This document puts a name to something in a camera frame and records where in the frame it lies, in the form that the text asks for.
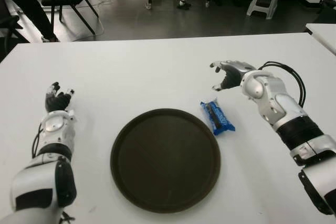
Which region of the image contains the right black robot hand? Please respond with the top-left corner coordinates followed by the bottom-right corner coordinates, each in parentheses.
top-left (209, 60), bottom-right (257, 92)

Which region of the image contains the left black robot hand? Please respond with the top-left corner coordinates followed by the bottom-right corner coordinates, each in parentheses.
top-left (45, 81), bottom-right (76, 113)

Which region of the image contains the blue Oreo cookie pack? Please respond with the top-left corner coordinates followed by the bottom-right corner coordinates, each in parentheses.
top-left (199, 98), bottom-right (236, 137)

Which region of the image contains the black chair with armrest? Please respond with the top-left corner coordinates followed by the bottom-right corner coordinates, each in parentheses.
top-left (0, 15), bottom-right (29, 59)

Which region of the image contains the person in black trousers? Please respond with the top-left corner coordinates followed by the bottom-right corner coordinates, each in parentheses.
top-left (0, 0), bottom-right (60, 43)

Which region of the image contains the white side table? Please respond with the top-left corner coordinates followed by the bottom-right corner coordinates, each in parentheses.
top-left (306, 23), bottom-right (336, 56)

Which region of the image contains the round dark brown tray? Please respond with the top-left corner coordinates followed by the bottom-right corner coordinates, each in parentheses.
top-left (110, 108), bottom-right (221, 213)

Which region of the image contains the black armchair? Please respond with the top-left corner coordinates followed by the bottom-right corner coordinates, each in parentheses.
top-left (313, 0), bottom-right (336, 24)

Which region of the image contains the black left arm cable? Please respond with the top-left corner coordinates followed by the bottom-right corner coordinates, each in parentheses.
top-left (30, 124), bottom-right (76, 224)

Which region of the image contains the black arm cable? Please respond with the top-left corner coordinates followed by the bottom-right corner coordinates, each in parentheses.
top-left (30, 124), bottom-right (76, 224)
top-left (258, 61), bottom-right (307, 108)

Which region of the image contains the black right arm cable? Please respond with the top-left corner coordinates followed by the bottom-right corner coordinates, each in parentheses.
top-left (258, 61), bottom-right (307, 108)

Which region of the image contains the white floor cable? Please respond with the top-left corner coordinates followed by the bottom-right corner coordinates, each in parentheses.
top-left (78, 0), bottom-right (124, 37)

